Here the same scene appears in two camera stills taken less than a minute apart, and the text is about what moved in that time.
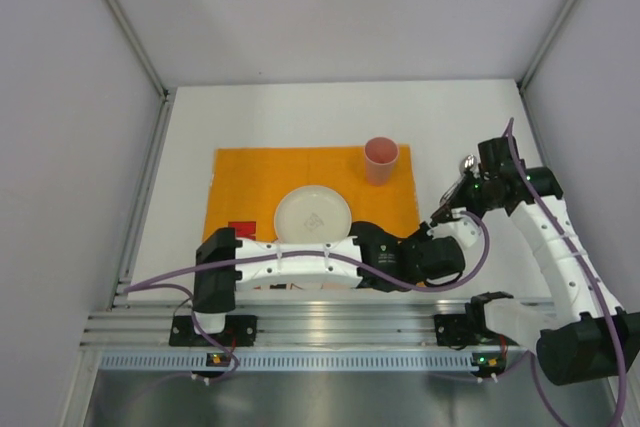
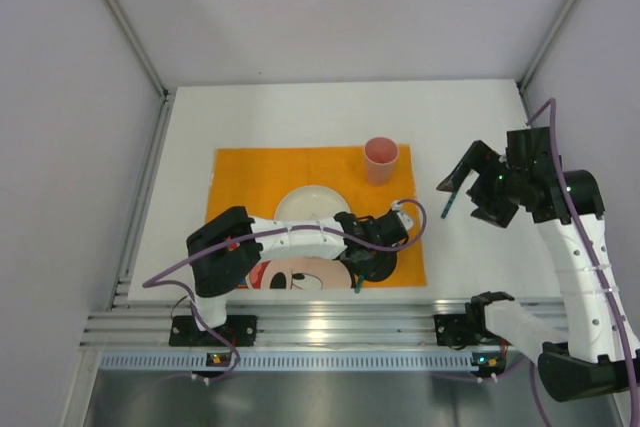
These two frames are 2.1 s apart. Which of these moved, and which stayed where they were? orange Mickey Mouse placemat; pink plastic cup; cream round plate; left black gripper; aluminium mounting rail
Moved: left black gripper
Stayed: cream round plate; aluminium mounting rail; pink plastic cup; orange Mickey Mouse placemat
